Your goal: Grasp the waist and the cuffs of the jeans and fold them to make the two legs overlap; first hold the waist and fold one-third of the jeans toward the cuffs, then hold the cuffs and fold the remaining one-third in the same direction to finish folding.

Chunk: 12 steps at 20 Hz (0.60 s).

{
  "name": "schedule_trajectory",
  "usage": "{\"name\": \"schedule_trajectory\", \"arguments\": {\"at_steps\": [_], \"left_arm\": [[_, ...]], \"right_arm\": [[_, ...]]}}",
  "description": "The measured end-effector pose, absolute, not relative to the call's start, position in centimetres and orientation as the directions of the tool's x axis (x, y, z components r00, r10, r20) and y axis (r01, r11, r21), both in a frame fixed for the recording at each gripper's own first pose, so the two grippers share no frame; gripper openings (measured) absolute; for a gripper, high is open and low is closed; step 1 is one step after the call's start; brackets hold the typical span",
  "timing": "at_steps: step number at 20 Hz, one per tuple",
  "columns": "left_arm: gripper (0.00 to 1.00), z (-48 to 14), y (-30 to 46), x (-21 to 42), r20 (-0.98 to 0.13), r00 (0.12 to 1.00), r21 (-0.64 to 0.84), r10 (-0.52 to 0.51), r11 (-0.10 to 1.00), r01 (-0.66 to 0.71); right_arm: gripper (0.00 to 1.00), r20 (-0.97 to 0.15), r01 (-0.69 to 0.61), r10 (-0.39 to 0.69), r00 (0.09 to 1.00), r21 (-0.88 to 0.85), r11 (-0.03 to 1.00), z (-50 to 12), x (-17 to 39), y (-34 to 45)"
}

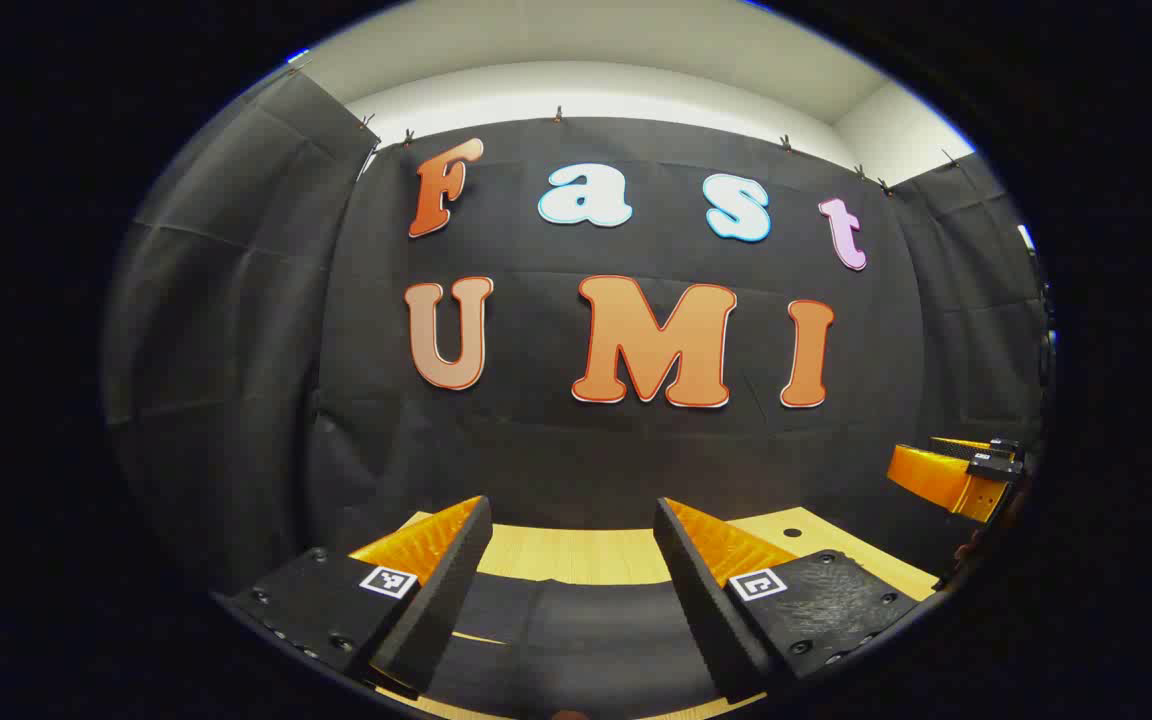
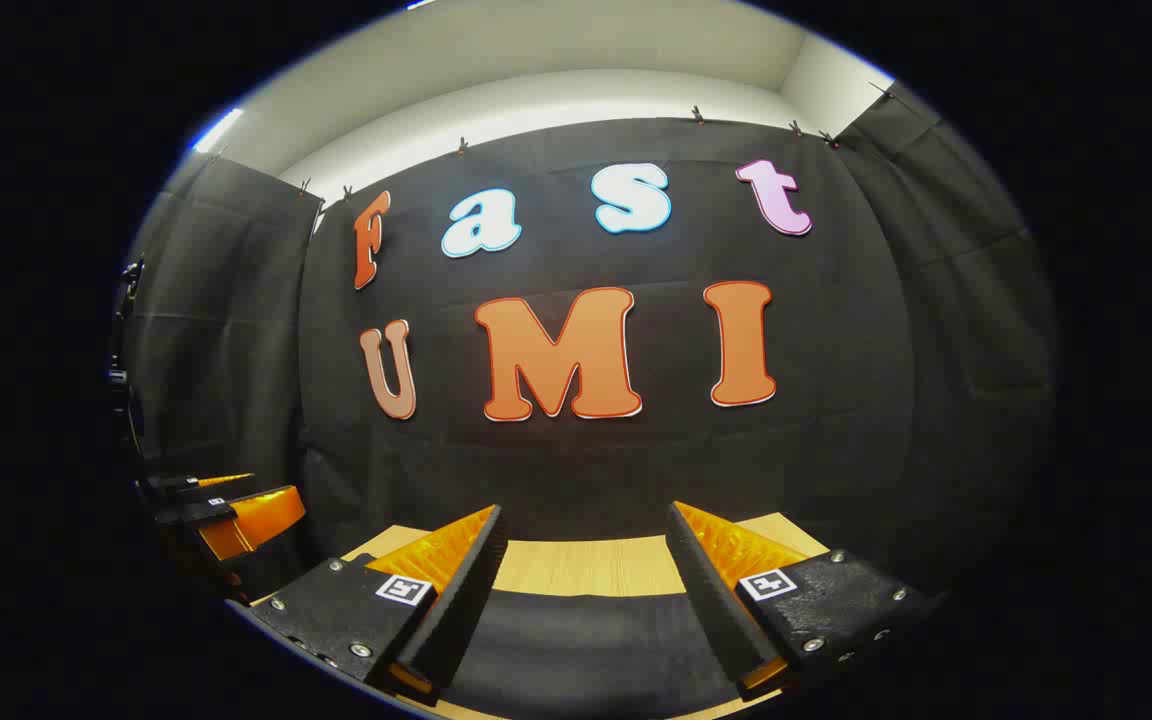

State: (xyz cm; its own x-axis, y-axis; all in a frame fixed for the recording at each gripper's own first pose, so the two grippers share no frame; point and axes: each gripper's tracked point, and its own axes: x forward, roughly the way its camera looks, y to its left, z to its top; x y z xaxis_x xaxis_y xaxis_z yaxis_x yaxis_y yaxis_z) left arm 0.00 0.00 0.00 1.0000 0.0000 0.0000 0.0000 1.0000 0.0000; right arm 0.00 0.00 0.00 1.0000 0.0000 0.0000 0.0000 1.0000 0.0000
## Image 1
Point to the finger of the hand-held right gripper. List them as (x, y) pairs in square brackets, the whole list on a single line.
[(936, 480), (996, 462)]

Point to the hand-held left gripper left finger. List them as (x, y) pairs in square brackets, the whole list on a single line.
[(441, 610)]

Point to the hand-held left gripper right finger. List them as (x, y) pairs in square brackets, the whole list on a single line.
[(706, 610)]

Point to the dark blue jeans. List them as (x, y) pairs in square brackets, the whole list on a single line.
[(586, 640)]

